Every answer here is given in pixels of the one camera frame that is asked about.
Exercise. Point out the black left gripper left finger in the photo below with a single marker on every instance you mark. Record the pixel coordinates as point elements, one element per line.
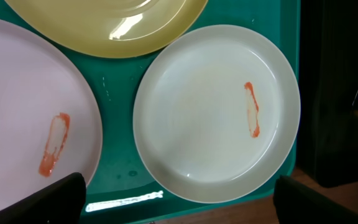
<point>60,202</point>

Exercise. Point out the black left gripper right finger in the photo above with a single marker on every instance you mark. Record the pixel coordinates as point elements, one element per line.
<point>296,203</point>

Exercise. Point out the pink plate with sauce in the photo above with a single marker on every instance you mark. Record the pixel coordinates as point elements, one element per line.
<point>50,124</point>

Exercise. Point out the white plate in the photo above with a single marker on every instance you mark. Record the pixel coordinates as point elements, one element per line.
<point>216,114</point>

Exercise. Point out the teal plastic tray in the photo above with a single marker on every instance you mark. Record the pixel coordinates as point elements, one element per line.
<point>121,176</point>

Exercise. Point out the yellow-green plate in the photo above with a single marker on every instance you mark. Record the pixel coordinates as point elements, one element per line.
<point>110,28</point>

